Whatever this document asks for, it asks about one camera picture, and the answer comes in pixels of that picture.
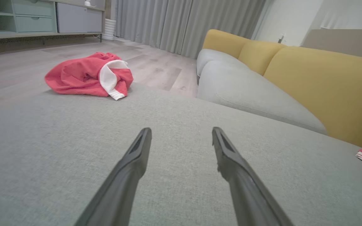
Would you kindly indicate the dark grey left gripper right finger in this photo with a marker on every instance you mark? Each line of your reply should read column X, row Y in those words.
column 244, row 188

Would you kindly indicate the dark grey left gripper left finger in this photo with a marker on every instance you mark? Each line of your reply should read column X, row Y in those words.
column 121, row 188

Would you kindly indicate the red shorts white waistband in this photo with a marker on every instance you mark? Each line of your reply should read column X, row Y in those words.
column 74, row 78

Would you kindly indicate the large grey sofa chaise cushion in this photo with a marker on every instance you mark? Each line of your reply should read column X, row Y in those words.
column 74, row 141

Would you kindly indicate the long grey sofa seat cushion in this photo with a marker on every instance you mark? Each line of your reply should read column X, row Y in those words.
column 247, row 94

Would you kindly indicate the wide yellow sofa back cushion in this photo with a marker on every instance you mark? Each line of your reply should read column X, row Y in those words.
column 325, row 88

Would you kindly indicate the narrow yellow sofa back cushion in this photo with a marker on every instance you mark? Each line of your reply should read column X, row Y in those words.
column 259, row 55

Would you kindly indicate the short grey sofa seat cushion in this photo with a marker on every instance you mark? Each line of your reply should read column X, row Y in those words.
column 212, row 56

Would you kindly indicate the yellow sofa end back cushion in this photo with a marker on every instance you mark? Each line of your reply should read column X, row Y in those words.
column 222, row 42

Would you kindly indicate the white ribbed plant pot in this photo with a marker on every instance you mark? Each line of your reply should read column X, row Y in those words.
column 109, row 29

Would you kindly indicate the grey pleated curtain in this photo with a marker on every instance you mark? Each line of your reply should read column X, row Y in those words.
column 168, row 22

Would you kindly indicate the mint and white TV cabinet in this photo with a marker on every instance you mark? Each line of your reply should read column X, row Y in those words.
column 77, row 18

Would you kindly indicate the brown plant trunk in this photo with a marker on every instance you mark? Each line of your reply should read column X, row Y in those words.
column 108, row 9

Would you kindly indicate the beige partition panel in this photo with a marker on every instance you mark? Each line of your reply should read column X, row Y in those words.
column 350, row 40

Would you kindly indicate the white wall socket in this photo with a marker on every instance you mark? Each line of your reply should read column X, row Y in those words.
column 281, row 38

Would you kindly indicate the small white security camera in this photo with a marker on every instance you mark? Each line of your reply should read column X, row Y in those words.
column 88, row 3

